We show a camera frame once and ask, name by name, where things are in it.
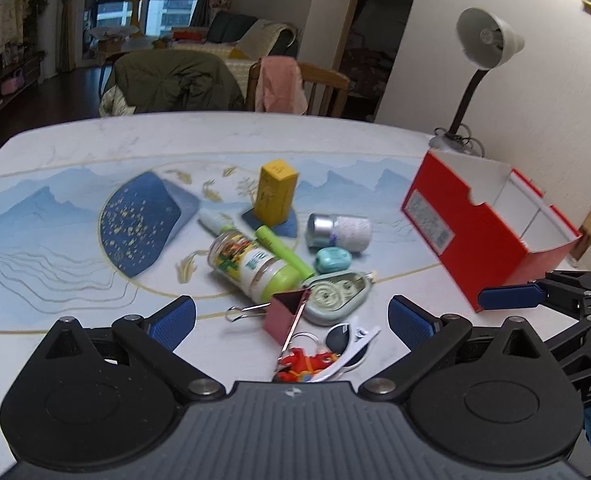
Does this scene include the dark wooden sideboard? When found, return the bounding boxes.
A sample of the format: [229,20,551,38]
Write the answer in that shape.
[0,51,45,112]

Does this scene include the red white cardboard box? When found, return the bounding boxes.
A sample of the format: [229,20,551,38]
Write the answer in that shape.
[402,150,580,312]

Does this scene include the olive green jacket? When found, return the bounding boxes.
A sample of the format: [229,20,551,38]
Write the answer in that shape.
[102,49,246,114]

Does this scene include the sofa with blankets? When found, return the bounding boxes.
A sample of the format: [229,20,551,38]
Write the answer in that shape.
[171,11,299,88]

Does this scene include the black lamp cable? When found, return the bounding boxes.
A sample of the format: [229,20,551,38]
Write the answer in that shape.
[432,127,487,158]

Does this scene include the white puffy garment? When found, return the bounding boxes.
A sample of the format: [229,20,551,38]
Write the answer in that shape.
[99,86,136,117]

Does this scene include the wooden chair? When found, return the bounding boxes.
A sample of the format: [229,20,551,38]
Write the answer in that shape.
[246,58,351,118]

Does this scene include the red orange toy keychain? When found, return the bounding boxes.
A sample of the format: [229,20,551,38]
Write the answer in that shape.
[273,332,339,384]

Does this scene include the pink cloth on chair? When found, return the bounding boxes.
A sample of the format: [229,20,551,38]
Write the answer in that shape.
[254,56,307,115]

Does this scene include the white sunglasses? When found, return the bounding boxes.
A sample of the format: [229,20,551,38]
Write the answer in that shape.
[309,315,381,384]

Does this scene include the teal small eraser case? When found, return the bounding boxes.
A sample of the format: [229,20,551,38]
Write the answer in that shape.
[315,247,353,274]

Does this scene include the green glue pen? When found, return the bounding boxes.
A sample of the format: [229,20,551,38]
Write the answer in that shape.
[256,226,315,281]

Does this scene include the jar with green lid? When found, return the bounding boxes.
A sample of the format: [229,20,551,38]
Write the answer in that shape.
[208,230,302,304]

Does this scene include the pink binder clip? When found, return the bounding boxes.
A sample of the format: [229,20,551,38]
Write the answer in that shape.
[225,288,311,348]

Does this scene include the yellow small carton box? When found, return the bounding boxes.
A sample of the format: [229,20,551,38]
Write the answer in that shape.
[253,159,299,226]

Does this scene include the white green marker pen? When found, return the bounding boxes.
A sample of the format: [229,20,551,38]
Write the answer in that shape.
[198,209,235,236]

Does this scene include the grey desk lamp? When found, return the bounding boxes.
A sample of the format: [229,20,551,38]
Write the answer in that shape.
[429,8,525,158]

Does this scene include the silver white roll tin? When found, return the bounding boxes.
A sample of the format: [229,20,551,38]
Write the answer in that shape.
[305,214,373,254]

